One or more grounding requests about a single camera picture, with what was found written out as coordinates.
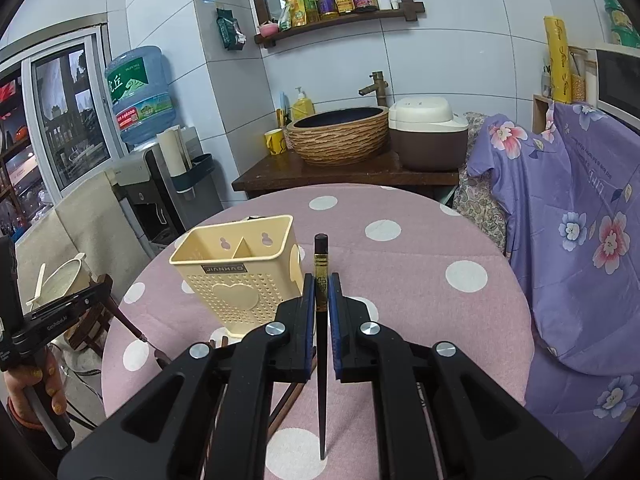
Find white microwave oven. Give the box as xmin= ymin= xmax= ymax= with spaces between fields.
xmin=596 ymin=44 xmax=640 ymax=131

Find green hanging packet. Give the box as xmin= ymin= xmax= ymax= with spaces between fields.
xmin=216 ymin=9 xmax=246 ymax=51

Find yellow soap dispenser bottle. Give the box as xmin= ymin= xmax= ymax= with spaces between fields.
xmin=291 ymin=87 xmax=316 ymax=122

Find dark wooden wall shelf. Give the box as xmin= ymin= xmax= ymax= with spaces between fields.
xmin=238 ymin=0 xmax=426 ymax=49

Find yellow rolled packet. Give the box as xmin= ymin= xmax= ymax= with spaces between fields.
xmin=544 ymin=16 xmax=572 ymax=104

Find dark chopstick gold band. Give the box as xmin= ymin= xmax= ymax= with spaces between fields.
xmin=314 ymin=233 xmax=329 ymax=460

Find yellow mug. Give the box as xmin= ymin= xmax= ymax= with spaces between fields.
xmin=264 ymin=128 xmax=288 ymax=156

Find cream pot with lid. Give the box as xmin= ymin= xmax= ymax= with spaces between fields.
xmin=26 ymin=252 xmax=91 ymax=311

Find small wooden stool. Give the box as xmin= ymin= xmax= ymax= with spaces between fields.
xmin=64 ymin=304 xmax=113 ymax=358

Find brown white rice cooker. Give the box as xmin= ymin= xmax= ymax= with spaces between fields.
xmin=388 ymin=96 xmax=469 ymax=172

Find cream plastic utensil holder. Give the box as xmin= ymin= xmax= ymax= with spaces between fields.
xmin=169 ymin=214 xmax=304 ymax=338

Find blue water jug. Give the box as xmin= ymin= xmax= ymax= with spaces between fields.
xmin=104 ymin=46 xmax=176 ymax=148

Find pink polka dot tablecloth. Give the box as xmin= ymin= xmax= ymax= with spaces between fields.
xmin=102 ymin=184 xmax=534 ymax=479

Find person's left hand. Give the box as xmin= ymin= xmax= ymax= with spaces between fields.
xmin=3 ymin=350 xmax=67 ymax=430

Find window with frame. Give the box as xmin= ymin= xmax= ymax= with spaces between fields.
xmin=1 ymin=25 xmax=127 ymax=240

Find grey water dispenser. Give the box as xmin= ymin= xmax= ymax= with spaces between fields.
xmin=112 ymin=127 xmax=222 ymax=257

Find brass faucet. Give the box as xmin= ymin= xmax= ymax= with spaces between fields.
xmin=358 ymin=70 xmax=388 ymax=107

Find green stacked cups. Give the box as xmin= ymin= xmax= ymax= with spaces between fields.
xmin=603 ymin=0 xmax=640 ymax=49

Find purple floral cloth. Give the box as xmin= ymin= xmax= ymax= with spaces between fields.
xmin=466 ymin=104 xmax=639 ymax=471

